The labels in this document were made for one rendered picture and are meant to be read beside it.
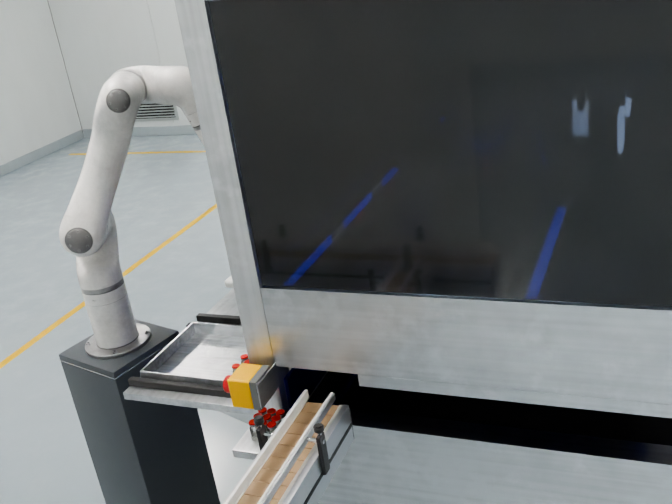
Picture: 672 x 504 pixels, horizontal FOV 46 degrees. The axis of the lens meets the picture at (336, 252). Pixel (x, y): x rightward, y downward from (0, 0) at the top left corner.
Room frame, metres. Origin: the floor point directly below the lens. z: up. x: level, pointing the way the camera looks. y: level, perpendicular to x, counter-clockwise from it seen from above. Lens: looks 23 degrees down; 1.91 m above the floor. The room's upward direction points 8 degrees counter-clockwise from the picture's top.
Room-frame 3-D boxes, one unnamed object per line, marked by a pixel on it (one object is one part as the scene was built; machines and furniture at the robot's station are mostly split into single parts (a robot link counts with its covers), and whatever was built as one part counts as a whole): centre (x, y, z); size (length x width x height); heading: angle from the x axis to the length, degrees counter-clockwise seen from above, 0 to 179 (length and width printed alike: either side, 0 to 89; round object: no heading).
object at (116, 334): (2.05, 0.67, 0.95); 0.19 x 0.19 x 0.18
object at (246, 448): (1.45, 0.20, 0.87); 0.14 x 0.13 x 0.02; 65
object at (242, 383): (1.49, 0.23, 0.99); 0.08 x 0.07 x 0.07; 65
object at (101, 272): (2.08, 0.67, 1.16); 0.19 x 0.12 x 0.24; 2
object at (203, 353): (1.81, 0.33, 0.90); 0.34 x 0.26 x 0.04; 65
